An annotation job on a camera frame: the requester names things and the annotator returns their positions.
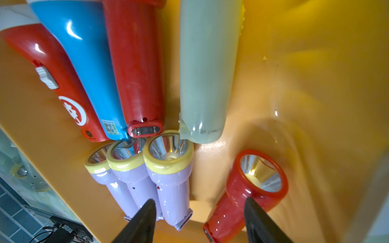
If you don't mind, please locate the yellow plastic storage tray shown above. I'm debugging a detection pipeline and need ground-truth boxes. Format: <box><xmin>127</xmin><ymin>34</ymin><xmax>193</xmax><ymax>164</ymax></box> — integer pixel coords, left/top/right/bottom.
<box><xmin>1</xmin><ymin>1</ymin><xmax>389</xmax><ymax>243</ymax></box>

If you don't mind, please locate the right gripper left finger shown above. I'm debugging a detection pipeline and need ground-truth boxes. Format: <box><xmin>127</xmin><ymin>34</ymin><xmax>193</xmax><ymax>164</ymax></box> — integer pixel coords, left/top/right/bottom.
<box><xmin>112</xmin><ymin>199</ymin><xmax>157</xmax><ymax>243</ymax></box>

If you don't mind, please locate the purple flashlight slanted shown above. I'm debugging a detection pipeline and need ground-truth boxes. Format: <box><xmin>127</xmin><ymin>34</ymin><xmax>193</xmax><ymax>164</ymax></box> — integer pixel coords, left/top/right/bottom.
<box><xmin>106</xmin><ymin>138</ymin><xmax>164</xmax><ymax>221</ymax></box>

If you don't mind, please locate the purple flashlight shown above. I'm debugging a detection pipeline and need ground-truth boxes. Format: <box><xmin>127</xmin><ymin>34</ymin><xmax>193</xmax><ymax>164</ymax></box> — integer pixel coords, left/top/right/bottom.
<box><xmin>84</xmin><ymin>143</ymin><xmax>139</xmax><ymax>221</ymax></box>
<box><xmin>143</xmin><ymin>130</ymin><xmax>194</xmax><ymax>231</ymax></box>

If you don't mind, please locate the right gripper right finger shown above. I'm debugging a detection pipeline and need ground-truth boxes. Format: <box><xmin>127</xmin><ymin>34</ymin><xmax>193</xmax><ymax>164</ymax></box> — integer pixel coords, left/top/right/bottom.
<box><xmin>244</xmin><ymin>197</ymin><xmax>293</xmax><ymax>243</ymax></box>

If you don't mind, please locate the purple flashlight bottom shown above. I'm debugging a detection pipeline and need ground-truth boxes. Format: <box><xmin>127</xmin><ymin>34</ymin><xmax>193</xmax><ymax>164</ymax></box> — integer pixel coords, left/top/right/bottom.
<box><xmin>84</xmin><ymin>143</ymin><xmax>139</xmax><ymax>221</ymax></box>

